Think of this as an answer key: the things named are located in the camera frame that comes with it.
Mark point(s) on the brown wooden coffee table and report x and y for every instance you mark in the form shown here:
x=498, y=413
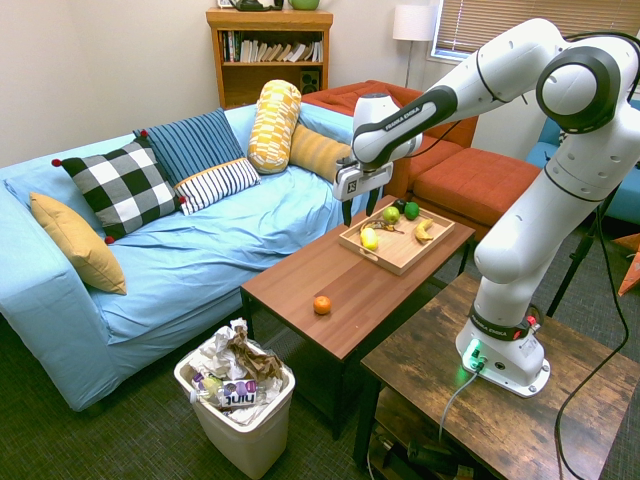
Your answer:
x=340, y=280

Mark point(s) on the wooden serving tray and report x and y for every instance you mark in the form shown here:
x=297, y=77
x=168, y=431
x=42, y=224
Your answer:
x=400, y=255

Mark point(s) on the green apple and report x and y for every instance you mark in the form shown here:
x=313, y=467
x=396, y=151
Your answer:
x=391, y=214

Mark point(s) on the plain mustard yellow pillow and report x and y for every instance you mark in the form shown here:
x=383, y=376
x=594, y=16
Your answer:
x=80, y=245

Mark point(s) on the orange sectional sofa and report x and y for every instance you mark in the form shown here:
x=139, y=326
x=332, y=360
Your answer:
x=470, y=182

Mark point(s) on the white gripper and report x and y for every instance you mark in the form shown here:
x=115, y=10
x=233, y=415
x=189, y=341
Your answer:
x=360, y=179

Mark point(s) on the crumpled white paper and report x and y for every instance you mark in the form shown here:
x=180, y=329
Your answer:
x=215, y=350

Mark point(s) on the wooden bookshelf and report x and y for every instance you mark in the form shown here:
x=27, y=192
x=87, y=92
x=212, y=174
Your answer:
x=270, y=20

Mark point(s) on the row of books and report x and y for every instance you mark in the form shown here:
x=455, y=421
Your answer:
x=272, y=51

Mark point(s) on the blue striped pillow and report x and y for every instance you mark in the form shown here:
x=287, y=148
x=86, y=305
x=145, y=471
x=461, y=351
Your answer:
x=192, y=142

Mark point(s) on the hint water bottle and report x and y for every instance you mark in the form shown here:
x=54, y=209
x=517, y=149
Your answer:
x=235, y=392

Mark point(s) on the yellow lemon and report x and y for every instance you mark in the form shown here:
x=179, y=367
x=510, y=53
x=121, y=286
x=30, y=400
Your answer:
x=369, y=239

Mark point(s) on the dark avocado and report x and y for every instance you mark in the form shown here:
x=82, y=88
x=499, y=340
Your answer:
x=399, y=203

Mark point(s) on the orange paper object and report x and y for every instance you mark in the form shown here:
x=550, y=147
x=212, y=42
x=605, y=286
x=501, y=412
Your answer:
x=631, y=270

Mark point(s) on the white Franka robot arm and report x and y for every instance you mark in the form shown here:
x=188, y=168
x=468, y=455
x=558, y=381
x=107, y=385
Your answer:
x=520, y=235

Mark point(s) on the teal blue couch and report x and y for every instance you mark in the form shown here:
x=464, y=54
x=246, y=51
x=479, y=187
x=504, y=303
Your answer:
x=625, y=200

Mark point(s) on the white shade floor lamp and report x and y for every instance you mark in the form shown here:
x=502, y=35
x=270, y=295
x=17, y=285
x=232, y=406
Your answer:
x=414, y=22

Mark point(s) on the black white checkered pillow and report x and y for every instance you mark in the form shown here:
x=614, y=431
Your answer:
x=122, y=185

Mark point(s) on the green pot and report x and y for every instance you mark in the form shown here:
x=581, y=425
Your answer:
x=304, y=4

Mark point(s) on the black equipment under table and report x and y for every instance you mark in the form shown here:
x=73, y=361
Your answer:
x=425, y=455

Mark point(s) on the white navy striped pillow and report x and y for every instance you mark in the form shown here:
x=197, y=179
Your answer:
x=217, y=182

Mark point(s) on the crumpled brown paper bag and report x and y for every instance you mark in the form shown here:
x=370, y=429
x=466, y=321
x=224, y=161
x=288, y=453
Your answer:
x=255, y=362

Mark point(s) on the black speaker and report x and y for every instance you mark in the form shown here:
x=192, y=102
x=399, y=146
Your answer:
x=310, y=81

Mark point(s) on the green lime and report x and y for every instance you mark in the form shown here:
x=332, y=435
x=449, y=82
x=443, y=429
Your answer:
x=411, y=210

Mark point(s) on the black tripod stand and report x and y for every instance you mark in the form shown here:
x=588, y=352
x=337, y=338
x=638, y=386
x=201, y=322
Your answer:
x=582, y=255

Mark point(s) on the small yellow banana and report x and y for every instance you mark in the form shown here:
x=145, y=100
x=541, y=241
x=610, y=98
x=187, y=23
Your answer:
x=424, y=231

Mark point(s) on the yellow patterned bolster pillow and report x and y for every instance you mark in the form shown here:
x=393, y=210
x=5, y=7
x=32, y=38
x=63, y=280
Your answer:
x=274, y=125

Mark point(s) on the brown banana peel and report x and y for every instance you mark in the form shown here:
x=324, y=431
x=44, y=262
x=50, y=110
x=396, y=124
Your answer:
x=382, y=226

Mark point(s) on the ochre striped lumbar pillow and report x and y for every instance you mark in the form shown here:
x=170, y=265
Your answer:
x=317, y=152

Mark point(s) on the rustic dark wood side table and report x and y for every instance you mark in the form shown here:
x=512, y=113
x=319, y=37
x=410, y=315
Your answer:
x=500, y=425

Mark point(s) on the white plastic trash bin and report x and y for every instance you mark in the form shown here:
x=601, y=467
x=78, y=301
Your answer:
x=250, y=440

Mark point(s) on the light blue sofa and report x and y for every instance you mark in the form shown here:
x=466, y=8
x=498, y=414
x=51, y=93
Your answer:
x=200, y=250

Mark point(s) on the wooden window blinds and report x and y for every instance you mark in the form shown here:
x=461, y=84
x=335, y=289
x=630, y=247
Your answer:
x=480, y=20

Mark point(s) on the orange tangerine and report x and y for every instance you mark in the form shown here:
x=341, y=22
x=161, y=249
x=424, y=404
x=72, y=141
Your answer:
x=322, y=305

